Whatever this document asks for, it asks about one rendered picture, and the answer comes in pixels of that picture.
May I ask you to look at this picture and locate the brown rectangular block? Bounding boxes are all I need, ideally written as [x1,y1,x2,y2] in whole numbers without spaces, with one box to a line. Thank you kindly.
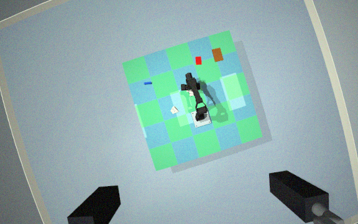
[212,48,224,62]

